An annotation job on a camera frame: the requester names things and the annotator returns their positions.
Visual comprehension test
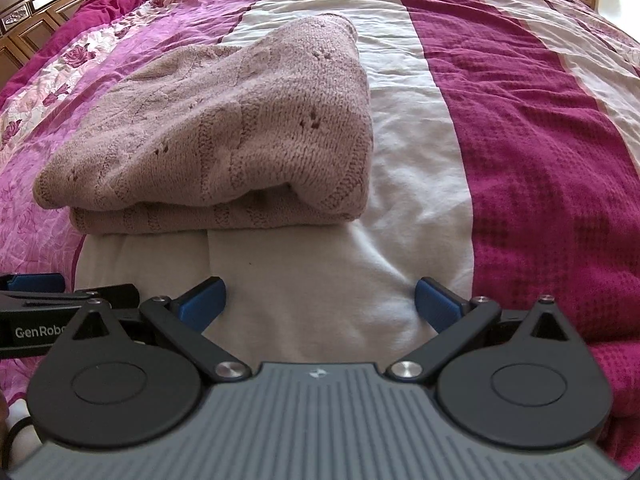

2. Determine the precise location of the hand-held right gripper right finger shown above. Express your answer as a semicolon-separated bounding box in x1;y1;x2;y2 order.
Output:
385;277;571;384

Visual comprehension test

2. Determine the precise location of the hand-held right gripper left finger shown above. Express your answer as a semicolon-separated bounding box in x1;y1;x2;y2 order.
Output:
71;276;252;384

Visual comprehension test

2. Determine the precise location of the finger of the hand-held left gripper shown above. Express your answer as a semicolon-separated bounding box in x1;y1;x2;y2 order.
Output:
0;272;67;295
0;283;141;322

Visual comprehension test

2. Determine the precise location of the pink knit cardigan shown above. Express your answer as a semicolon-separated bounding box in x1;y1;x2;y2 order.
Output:
32;12;375;237

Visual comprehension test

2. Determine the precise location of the magenta and white striped bedspread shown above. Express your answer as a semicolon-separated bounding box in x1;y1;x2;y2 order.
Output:
0;0;640;472

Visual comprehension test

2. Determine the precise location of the magenta pillow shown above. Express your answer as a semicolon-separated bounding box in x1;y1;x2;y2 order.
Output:
0;0;161;97

